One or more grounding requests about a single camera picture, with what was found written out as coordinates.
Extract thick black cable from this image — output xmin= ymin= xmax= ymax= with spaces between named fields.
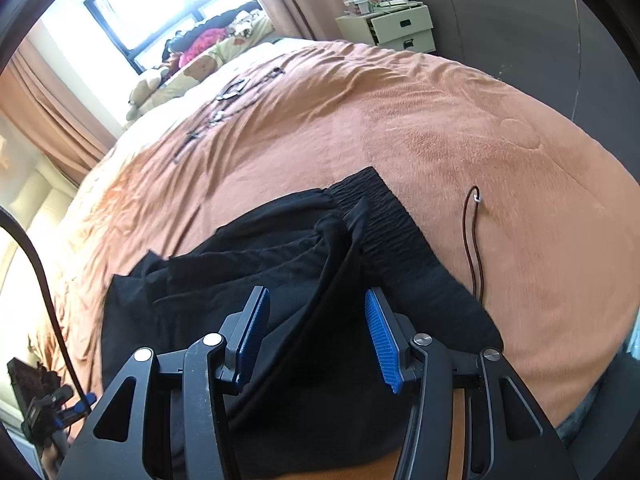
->
xmin=0 ymin=207 xmax=83 ymax=401

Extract bear printed window cushion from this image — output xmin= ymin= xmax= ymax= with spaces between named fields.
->
xmin=135 ymin=15 xmax=276 ymax=116

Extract orange and cream blanket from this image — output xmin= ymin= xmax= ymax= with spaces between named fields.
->
xmin=27 ymin=37 xmax=640 ymax=431

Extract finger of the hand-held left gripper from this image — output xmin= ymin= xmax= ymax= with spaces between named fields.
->
xmin=55 ymin=385 xmax=97 ymax=429

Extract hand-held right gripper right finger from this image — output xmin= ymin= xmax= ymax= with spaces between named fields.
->
xmin=365 ymin=288 xmax=578 ymax=480

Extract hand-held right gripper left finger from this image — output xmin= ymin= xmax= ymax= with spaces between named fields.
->
xmin=60 ymin=286 xmax=271 ymax=480

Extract cream nightstand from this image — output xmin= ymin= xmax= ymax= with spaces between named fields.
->
xmin=335 ymin=2 xmax=436 ymax=56

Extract black framed window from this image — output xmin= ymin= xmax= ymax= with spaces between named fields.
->
xmin=82 ymin=0 xmax=261 ymax=73

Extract grey shaggy rug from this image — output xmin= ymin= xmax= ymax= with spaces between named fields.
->
xmin=555 ymin=375 xmax=616 ymax=446

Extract cream padded headboard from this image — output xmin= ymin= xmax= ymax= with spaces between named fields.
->
xmin=0 ymin=157 xmax=76 ymax=281

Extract black pants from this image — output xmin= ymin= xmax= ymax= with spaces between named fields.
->
xmin=100 ymin=166 xmax=505 ymax=480

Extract beige plush bear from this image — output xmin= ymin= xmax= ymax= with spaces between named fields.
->
xmin=125 ymin=65 xmax=173 ymax=121

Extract thin black cable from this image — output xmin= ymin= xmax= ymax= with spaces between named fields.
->
xmin=172 ymin=65 xmax=286 ymax=163

